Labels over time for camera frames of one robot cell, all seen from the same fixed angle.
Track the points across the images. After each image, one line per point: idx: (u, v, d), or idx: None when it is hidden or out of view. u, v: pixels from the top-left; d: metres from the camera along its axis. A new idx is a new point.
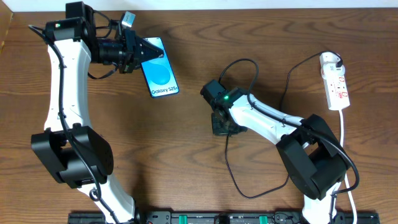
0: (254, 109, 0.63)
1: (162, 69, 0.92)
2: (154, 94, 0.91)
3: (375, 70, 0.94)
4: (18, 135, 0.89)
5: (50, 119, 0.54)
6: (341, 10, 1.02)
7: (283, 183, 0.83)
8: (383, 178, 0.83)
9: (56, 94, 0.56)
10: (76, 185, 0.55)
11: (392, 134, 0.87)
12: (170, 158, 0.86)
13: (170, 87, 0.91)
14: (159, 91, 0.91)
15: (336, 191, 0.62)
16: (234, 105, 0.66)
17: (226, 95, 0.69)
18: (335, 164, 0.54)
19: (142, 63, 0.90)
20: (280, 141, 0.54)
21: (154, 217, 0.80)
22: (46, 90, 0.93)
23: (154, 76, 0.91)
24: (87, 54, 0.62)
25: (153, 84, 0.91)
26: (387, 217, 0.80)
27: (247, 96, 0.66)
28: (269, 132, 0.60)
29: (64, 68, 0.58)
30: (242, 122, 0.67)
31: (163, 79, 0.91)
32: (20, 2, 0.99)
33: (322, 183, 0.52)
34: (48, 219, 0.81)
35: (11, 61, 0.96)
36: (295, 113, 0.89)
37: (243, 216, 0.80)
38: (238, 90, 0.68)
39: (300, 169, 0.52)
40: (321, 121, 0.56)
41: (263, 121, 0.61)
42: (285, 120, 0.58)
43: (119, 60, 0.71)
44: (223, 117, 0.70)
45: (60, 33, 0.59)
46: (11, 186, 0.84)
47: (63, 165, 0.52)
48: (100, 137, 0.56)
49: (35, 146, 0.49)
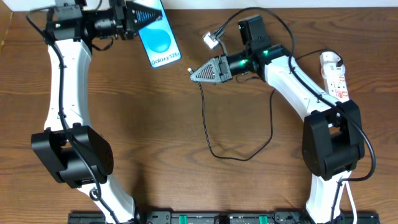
0: (291, 74, 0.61)
1: (161, 32, 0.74)
2: (154, 65, 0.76)
3: (375, 69, 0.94)
4: (18, 135, 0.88)
5: (50, 119, 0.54)
6: (342, 9, 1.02)
7: (280, 172, 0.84)
8: (383, 177, 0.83)
9: (56, 93, 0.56)
10: (76, 185, 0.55)
11: (392, 134, 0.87)
12: (170, 158, 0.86)
13: (171, 54, 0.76)
14: (158, 60, 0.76)
15: (343, 178, 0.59)
16: (272, 63, 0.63)
17: (266, 50, 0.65)
18: (352, 152, 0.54)
19: (140, 30, 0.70)
20: (310, 115, 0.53)
21: (154, 217, 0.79)
22: (45, 90, 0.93)
23: (152, 42, 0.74)
24: (87, 54, 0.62)
25: (152, 53, 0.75)
26: (387, 217, 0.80)
27: (288, 58, 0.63)
28: (300, 101, 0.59)
29: (64, 68, 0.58)
30: (272, 80, 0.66)
31: (163, 45, 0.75)
32: (20, 2, 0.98)
33: (331, 163, 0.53)
34: (48, 219, 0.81)
35: (11, 60, 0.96)
36: (296, 114, 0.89)
37: (243, 216, 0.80)
38: (280, 48, 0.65)
39: (318, 146, 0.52)
40: (356, 108, 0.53)
41: (299, 90, 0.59)
42: (321, 96, 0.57)
43: (113, 32, 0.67)
44: (255, 71, 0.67)
45: (61, 33, 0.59)
46: (11, 186, 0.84)
47: (63, 165, 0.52)
48: (100, 136, 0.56)
49: (35, 145, 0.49)
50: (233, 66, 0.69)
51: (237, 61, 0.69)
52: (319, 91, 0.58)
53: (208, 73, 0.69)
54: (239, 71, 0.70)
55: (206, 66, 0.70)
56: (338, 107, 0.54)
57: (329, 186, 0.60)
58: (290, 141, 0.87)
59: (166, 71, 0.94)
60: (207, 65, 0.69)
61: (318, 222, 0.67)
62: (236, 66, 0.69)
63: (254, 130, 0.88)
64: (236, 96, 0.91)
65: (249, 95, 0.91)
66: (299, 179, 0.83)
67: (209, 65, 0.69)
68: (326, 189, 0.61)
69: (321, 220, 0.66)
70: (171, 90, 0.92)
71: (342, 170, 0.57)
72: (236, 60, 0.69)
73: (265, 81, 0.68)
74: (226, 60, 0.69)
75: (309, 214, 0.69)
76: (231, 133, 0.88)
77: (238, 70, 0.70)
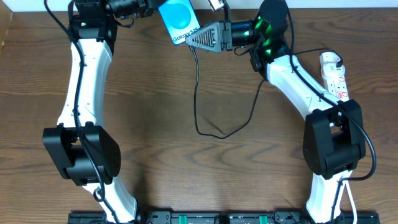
0: (293, 73, 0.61)
1: (181, 7, 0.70)
2: (176, 43, 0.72)
3: (375, 70, 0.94)
4: (19, 135, 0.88)
5: (64, 114, 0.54)
6: (342, 10, 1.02)
7: (280, 171, 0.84)
8: (382, 177, 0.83)
9: (73, 90, 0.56)
10: (81, 183, 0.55)
11: (392, 134, 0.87)
12: (170, 158, 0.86)
13: (191, 30, 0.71)
14: (180, 37, 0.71)
15: (344, 178, 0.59)
16: (274, 61, 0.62)
17: (269, 48, 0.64)
18: (351, 152, 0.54)
19: (159, 7, 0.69)
20: (312, 113, 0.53)
21: (154, 217, 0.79)
22: (45, 90, 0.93)
23: (173, 18, 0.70)
24: (108, 55, 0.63)
25: (173, 30, 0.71)
26: (387, 217, 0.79)
27: (290, 56, 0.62)
28: (301, 100, 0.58)
29: (84, 66, 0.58)
30: (274, 79, 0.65)
31: (183, 21, 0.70)
32: (20, 2, 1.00)
33: (331, 163, 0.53)
34: (47, 219, 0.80)
35: (12, 61, 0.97)
36: (295, 113, 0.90)
37: (243, 215, 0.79)
38: (283, 47, 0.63)
39: (318, 144, 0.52)
40: (357, 107, 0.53)
41: (301, 89, 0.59)
42: (323, 96, 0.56)
43: (133, 10, 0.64)
44: (258, 70, 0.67)
45: (85, 32, 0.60)
46: (11, 186, 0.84)
47: (71, 162, 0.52)
48: (109, 137, 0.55)
49: (46, 140, 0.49)
50: (236, 36, 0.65)
51: (241, 32, 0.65)
52: (321, 91, 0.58)
53: (208, 40, 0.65)
54: (239, 41, 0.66)
55: (207, 30, 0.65)
56: (341, 106, 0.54)
57: (331, 184, 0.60)
58: (290, 140, 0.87)
59: (166, 71, 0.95)
60: (208, 29, 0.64)
61: (318, 222, 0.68)
62: (238, 36, 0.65)
63: (254, 130, 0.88)
64: (235, 96, 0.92)
65: (248, 95, 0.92)
66: (299, 179, 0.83)
67: (211, 30, 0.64)
68: (327, 188, 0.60)
69: (321, 219, 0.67)
70: (171, 90, 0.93)
71: (342, 170, 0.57)
72: (240, 30, 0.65)
73: (267, 80, 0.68)
74: (230, 27, 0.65)
75: (309, 213, 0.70)
76: (230, 132, 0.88)
77: (238, 41, 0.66)
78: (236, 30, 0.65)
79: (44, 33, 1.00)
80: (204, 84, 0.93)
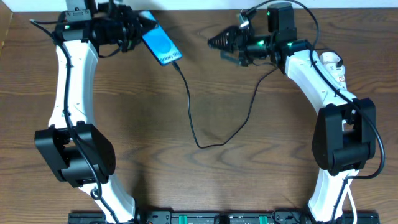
0: (312, 67, 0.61)
1: (162, 38, 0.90)
2: (163, 62, 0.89)
3: (375, 70, 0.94)
4: (19, 135, 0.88)
5: (54, 116, 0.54)
6: (341, 10, 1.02)
7: (280, 171, 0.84)
8: (382, 177, 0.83)
9: (62, 91, 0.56)
10: (78, 184, 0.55)
11: (392, 133, 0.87)
12: (170, 158, 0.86)
13: (173, 53, 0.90)
14: (166, 58, 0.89)
15: (350, 176, 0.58)
16: (294, 55, 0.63)
17: (290, 42, 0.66)
18: (359, 150, 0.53)
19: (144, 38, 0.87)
20: (323, 108, 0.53)
21: (154, 217, 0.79)
22: (45, 90, 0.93)
23: (157, 45, 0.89)
24: (94, 56, 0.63)
25: (160, 53, 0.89)
26: (387, 217, 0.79)
27: (310, 51, 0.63)
28: (317, 94, 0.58)
29: (71, 68, 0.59)
30: (291, 73, 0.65)
31: (165, 46, 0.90)
32: (20, 2, 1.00)
33: (340, 159, 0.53)
34: (47, 219, 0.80)
35: (12, 61, 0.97)
36: (295, 114, 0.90)
37: (243, 215, 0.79)
38: (303, 42, 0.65)
39: (329, 138, 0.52)
40: (371, 107, 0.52)
41: (318, 83, 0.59)
42: (339, 91, 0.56)
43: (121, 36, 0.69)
44: (277, 62, 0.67)
45: (69, 35, 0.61)
46: (12, 186, 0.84)
47: (65, 163, 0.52)
48: (104, 137, 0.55)
49: (38, 142, 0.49)
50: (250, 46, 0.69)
51: (257, 43, 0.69)
52: (338, 87, 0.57)
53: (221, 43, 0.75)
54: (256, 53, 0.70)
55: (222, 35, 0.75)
56: (356, 103, 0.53)
57: (332, 183, 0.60)
58: (290, 140, 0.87)
59: (166, 71, 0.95)
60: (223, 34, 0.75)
61: (318, 220, 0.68)
62: (254, 47, 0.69)
63: (254, 130, 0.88)
64: (235, 96, 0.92)
65: (248, 95, 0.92)
66: (299, 179, 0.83)
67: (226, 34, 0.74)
68: (331, 185, 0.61)
69: (321, 218, 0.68)
70: (171, 90, 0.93)
71: (349, 169, 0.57)
72: (255, 40, 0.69)
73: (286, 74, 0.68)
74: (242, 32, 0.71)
75: (310, 212, 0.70)
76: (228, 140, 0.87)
77: (255, 52, 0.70)
78: (250, 40, 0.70)
79: (45, 34, 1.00)
80: (204, 84, 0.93)
